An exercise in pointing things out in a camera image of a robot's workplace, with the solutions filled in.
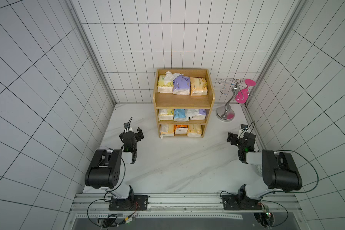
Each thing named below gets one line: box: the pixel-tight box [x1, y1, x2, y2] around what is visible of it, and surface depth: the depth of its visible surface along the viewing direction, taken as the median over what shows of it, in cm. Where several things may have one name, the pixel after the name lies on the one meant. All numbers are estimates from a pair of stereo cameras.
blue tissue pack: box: [172, 108, 190, 122], surface depth 87 cm
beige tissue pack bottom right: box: [186, 124, 202, 138], surface depth 97 cm
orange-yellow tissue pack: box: [189, 77, 208, 96], surface depth 81 cm
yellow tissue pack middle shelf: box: [158, 108, 174, 121], surface depth 87 cm
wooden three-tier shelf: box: [152, 68, 216, 138], surface depth 81 cm
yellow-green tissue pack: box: [157, 70, 183, 94], surface depth 82 cm
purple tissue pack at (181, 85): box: [172, 75, 191, 96], surface depth 81 cm
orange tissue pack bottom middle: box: [173, 124, 189, 135], surface depth 97 cm
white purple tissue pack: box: [184, 108, 207, 121], surface depth 86 cm
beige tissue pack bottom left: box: [160, 124, 175, 139], surface depth 97 cm
